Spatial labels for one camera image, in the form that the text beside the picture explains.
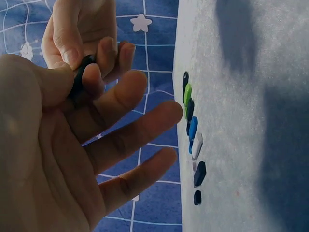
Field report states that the person's left hand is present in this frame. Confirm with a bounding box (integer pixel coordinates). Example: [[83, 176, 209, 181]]
[[0, 54, 183, 232]]

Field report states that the person's right hand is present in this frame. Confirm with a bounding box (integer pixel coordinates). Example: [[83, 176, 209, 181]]
[[40, 0, 137, 85]]

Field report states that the black oval bead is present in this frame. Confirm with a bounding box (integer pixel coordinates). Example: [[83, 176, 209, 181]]
[[67, 54, 96, 103]]

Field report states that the row of coloured plastic pieces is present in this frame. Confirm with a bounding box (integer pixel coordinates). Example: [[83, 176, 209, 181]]
[[181, 71, 207, 206]]

